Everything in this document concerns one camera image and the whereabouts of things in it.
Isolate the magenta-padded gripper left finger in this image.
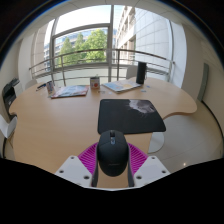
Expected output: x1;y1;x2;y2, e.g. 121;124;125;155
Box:
54;142;100;188

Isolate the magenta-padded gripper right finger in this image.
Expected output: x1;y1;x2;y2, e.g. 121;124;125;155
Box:
125;142;171;188

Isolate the black computer mouse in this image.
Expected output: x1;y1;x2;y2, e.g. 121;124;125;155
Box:
96;129;130;178

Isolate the black mouse pad with print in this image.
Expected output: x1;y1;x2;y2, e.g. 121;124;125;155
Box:
97;98;167;135

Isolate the white chair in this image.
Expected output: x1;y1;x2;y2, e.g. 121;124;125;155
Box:
0;114;18;159

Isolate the red magazine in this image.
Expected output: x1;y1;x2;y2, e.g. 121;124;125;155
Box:
50;84;90;99

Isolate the small printed can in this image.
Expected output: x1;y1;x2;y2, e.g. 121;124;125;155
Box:
46;80;55;97

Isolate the light blue magazine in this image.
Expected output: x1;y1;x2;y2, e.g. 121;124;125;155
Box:
101;79;142;94

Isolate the white and red cup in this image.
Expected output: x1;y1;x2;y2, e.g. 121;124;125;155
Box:
89;76;101;90

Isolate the black cylindrical speaker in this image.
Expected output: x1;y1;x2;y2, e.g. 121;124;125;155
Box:
135;61;148;85

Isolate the black printer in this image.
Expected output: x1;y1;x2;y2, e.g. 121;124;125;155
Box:
1;77;21;118

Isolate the metal balcony railing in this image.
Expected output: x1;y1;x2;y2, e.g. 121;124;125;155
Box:
28;48;176;87

